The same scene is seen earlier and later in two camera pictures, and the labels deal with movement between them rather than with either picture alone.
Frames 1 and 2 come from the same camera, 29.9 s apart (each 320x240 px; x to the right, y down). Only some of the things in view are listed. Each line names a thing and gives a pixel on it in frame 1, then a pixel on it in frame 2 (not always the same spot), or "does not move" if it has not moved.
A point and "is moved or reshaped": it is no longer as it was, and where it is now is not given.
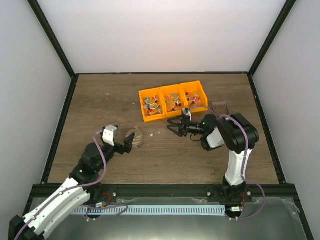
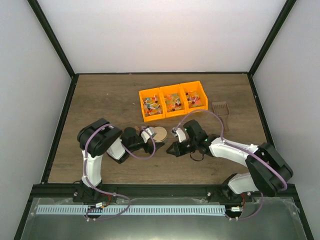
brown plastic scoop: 220,108 does not move
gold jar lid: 138,136 is moved or reshaped
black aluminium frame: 276,189 does not move
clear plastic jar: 136,146 is moved or reshaped
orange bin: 152,104 does not move
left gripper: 128,146 to 148,148
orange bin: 174,100 does not move
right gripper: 185,121 to 179,151
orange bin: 196,96 does not move
